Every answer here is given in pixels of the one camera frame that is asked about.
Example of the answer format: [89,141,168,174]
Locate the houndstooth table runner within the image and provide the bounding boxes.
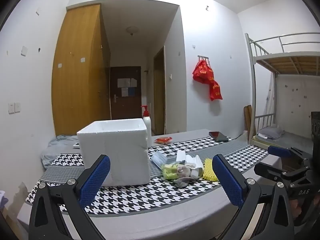
[37,137,267,217]

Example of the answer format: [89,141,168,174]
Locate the black smartphone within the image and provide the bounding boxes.
[209,131,229,142]

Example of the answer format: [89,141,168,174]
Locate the person right hand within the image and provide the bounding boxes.
[290,199,302,218]

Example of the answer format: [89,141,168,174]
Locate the red hanging bags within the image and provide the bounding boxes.
[192,58,223,101]

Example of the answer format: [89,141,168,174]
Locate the red snack packet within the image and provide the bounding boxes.
[154,137,172,145]

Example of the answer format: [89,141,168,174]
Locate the wooden boards against wall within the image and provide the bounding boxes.
[244,105,252,135]

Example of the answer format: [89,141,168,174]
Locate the wooden wardrobe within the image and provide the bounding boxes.
[52,4,111,135]

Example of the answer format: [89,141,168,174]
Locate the white styrofoam box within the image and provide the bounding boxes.
[77,118,150,187]

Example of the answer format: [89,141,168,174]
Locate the metal bunk bed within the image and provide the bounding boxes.
[245,34,319,153]

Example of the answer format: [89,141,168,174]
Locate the wall hook rack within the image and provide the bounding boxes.
[197,55,209,60]

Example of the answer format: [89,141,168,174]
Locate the grey blue crumpled cloth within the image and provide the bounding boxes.
[41,135,80,169]

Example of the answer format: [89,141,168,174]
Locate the white wall switches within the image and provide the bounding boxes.
[8,102,21,114]

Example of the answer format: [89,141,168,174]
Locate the blue surgical face masks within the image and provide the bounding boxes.
[151,151,178,171]

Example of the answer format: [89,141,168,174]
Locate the grey pillow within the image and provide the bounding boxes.
[258,126,285,139]

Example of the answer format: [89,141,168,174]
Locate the green plastic bag bundle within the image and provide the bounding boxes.
[161,163,191,180]

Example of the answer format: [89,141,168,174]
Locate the ceiling lamp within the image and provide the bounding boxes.
[126,26,139,36]

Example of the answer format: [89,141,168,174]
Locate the grey sock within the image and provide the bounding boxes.
[173,177,197,188]

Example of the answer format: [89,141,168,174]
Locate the yellow foam net sleeve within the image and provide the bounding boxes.
[202,158,219,182]

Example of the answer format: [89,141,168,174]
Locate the white red pump bottle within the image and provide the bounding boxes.
[141,105,152,148]

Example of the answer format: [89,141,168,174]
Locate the white towel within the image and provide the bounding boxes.
[176,150,204,179]

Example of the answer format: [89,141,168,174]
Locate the dark brown entrance door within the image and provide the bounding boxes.
[110,66,142,120]

